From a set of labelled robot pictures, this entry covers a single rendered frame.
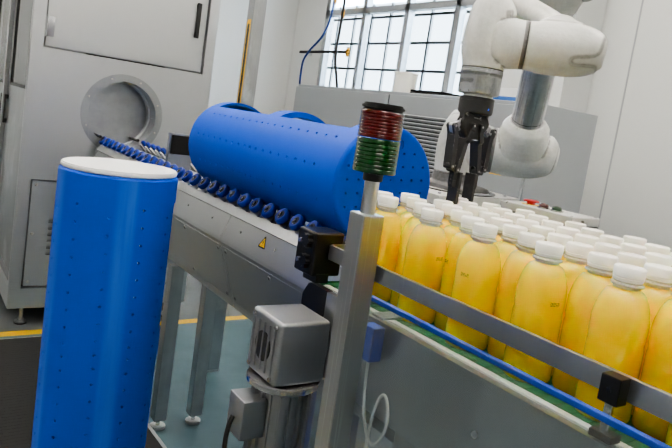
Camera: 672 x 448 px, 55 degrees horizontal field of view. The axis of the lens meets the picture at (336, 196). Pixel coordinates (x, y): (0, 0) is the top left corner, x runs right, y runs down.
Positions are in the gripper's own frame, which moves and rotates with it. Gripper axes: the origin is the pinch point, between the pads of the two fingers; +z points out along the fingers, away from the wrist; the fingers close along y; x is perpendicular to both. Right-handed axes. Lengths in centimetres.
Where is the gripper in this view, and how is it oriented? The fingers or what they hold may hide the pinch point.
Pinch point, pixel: (461, 189)
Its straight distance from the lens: 143.7
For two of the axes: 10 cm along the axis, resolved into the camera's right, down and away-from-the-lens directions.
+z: -1.5, 9.8, 1.2
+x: 5.5, 1.8, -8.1
